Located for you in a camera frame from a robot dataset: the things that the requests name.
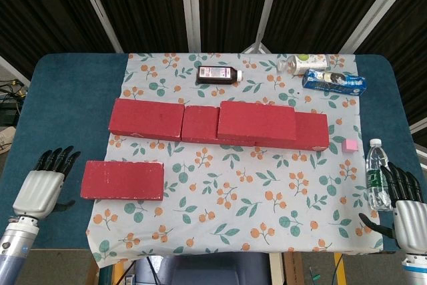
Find clear plastic bottle printed label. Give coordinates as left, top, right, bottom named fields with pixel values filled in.
left=277, top=53, right=331, bottom=75

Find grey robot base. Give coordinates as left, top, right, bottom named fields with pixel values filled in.
left=135, top=251, right=271, bottom=285

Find brown medicine bottle white cap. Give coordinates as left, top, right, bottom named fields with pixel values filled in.
left=195, top=66, right=244, bottom=85

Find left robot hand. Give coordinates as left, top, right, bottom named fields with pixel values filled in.
left=12, top=146, right=82, bottom=221

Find brown cardboard piece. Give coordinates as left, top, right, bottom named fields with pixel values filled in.
left=282, top=252, right=304, bottom=285

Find dark brown pleated curtain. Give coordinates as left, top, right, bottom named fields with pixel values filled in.
left=0, top=0, right=427, bottom=125

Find white metal frame bar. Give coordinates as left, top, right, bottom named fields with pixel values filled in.
left=408, top=118, right=427, bottom=137
left=0, top=53, right=33, bottom=86

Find red foam brick chipped corner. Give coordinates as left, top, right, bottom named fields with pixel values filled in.
left=255, top=112, right=330, bottom=152

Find black and yellow cable tangle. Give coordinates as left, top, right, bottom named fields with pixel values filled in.
left=0, top=77, right=27, bottom=107

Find floral orange fruit tablecloth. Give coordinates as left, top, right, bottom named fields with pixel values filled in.
left=85, top=52, right=384, bottom=269

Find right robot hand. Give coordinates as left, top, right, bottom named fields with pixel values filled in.
left=358, top=161, right=427, bottom=252

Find red foam brick worn edges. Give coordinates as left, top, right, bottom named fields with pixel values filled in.
left=79, top=160, right=165, bottom=202

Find teal blue table cover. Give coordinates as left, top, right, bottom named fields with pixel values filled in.
left=13, top=53, right=420, bottom=252

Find blue snack package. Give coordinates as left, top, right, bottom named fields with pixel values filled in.
left=302, top=67, right=367, bottom=97

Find white metal frame post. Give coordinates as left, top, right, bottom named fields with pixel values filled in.
left=340, top=0, right=403, bottom=54
left=72, top=0, right=125, bottom=54
left=245, top=0, right=285, bottom=54
left=179, top=0, right=201, bottom=54

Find water bottle green label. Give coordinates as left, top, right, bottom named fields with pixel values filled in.
left=366, top=137, right=394, bottom=212

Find red foam brick white scratches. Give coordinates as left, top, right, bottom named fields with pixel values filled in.
left=108, top=97, right=185, bottom=141

